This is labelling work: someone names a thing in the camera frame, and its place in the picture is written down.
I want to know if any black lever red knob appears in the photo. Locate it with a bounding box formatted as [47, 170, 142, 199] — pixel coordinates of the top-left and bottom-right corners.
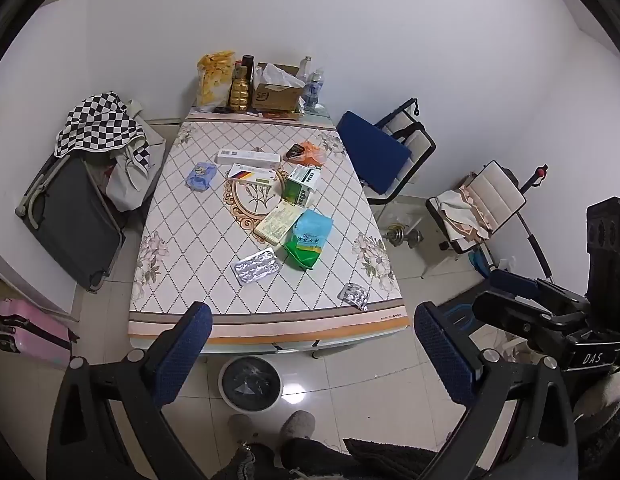
[520, 164, 548, 193]

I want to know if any orange plastic bag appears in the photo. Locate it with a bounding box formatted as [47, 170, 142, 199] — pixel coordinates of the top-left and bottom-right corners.
[285, 141, 327, 167]

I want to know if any black white checkered cloth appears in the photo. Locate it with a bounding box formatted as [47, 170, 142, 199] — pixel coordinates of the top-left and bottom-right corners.
[56, 91, 151, 168]

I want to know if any green white milk carton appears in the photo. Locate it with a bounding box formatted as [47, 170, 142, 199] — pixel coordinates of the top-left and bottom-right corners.
[282, 164, 322, 207]

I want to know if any white trash bin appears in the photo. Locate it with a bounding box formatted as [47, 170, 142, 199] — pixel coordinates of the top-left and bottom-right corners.
[218, 356, 283, 413]

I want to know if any cardboard box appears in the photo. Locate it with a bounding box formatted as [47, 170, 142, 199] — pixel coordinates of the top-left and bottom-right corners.
[251, 62, 305, 112]

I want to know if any chrome dumbbell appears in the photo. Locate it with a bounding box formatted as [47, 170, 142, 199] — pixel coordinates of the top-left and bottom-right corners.
[382, 227, 425, 250]

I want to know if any white tote bag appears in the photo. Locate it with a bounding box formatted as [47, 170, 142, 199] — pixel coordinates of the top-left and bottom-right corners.
[106, 100, 165, 213]

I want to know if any black chair with cream seat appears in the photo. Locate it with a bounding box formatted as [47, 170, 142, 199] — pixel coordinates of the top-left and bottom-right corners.
[425, 160, 553, 281]

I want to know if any pale yellow flat box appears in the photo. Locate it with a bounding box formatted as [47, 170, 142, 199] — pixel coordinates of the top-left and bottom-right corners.
[253, 202, 311, 247]

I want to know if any person's right forearm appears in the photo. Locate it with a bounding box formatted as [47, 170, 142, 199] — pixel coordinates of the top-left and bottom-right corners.
[572, 367, 620, 461]

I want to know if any gold grenade-shaped bottle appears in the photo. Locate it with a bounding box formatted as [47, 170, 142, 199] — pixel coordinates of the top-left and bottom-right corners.
[229, 65, 253, 111]

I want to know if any blue label water bottle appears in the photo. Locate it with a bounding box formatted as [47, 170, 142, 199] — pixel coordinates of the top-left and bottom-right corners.
[302, 69, 325, 111]

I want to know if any yellow snack bag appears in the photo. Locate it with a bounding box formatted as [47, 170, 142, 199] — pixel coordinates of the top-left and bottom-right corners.
[197, 50, 237, 111]

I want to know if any blue slipper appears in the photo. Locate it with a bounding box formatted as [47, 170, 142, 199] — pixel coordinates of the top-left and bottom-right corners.
[467, 250, 493, 278]

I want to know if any blue tissue packet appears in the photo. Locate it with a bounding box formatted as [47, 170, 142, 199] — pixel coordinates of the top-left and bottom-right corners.
[185, 161, 217, 191]

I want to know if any pink suitcase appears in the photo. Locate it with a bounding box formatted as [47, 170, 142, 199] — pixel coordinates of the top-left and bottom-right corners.
[0, 297, 75, 371]

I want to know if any small silver blister pack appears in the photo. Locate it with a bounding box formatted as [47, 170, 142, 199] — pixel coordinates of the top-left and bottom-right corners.
[338, 282, 371, 311]

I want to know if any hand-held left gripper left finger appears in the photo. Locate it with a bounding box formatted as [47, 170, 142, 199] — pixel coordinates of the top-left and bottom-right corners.
[47, 302, 215, 480]

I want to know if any table with patterned cloth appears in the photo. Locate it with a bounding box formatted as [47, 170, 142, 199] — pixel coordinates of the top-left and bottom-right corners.
[127, 107, 408, 347]

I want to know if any crumpled white paper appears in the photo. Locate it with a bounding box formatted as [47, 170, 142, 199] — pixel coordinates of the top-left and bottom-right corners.
[260, 63, 307, 88]

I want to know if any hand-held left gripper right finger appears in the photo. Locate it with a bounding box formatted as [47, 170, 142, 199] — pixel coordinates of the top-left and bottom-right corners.
[414, 301, 581, 480]

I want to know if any black frame white chair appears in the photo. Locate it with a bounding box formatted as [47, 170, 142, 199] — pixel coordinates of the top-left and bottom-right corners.
[365, 97, 437, 206]

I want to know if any glass top table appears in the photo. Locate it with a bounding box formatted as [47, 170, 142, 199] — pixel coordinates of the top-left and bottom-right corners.
[128, 104, 408, 361]

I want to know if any grey suitcase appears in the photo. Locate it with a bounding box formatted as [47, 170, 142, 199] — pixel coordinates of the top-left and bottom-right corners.
[14, 152, 126, 295]

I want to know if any long white box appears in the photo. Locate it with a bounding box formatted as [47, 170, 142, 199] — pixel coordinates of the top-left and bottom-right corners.
[216, 148, 282, 170]

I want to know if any white striped medicine box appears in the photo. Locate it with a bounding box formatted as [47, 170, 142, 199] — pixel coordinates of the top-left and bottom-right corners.
[226, 162, 281, 187]

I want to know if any large silver blister pack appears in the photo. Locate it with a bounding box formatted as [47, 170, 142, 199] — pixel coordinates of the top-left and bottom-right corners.
[231, 247, 281, 287]

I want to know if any cream cloth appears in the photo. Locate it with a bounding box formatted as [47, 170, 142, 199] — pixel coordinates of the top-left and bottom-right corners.
[435, 185, 491, 241]

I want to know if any blue green rice bag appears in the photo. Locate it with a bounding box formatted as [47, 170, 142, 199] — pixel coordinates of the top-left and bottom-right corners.
[282, 208, 335, 272]

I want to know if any grey fuzzy slipper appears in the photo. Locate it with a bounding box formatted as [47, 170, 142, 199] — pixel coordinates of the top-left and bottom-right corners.
[281, 410, 315, 443]

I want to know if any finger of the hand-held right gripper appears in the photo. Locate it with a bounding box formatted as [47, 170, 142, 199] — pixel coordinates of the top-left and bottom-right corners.
[472, 292, 582, 344]
[490, 269, 591, 312]

